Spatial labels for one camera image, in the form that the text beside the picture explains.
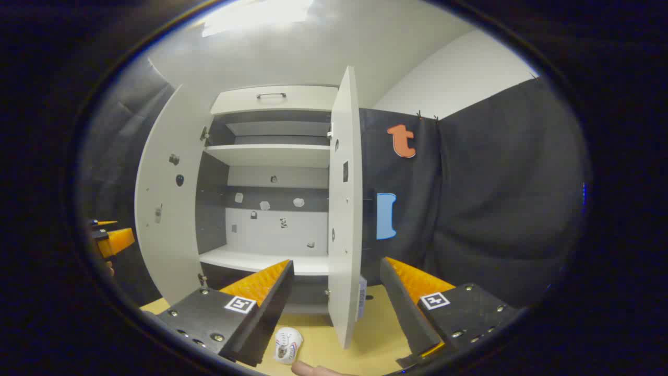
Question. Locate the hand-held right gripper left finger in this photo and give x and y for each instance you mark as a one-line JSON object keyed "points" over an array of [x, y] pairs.
{"points": [[266, 318]]}

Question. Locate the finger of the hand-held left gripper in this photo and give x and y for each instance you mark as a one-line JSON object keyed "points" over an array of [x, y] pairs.
{"points": [[104, 223], [117, 241]]}

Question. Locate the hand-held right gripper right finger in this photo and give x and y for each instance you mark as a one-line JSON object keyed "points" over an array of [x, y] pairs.
{"points": [[407, 313]]}

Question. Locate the white shoe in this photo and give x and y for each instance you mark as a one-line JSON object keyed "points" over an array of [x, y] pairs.
{"points": [[288, 344]]}

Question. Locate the white cabinet door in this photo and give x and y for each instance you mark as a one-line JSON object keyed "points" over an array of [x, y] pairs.
{"points": [[172, 250], [344, 235]]}

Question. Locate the white shoe cabinet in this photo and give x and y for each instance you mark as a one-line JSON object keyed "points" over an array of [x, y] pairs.
{"points": [[271, 154]]}

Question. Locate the white cabinet drawer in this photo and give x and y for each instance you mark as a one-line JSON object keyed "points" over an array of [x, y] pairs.
{"points": [[276, 99]]}

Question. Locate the ceiling light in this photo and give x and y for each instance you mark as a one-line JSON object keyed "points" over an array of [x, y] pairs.
{"points": [[250, 18]]}

